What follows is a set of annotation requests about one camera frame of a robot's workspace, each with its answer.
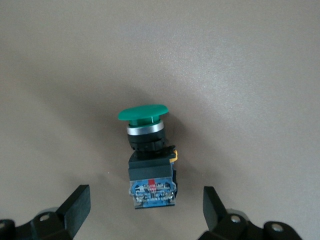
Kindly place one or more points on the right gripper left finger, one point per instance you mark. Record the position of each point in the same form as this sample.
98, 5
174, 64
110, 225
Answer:
75, 207

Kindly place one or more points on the green push button switch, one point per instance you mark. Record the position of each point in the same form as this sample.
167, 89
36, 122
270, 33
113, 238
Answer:
150, 162

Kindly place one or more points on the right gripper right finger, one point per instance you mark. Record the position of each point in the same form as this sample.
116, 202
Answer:
215, 212

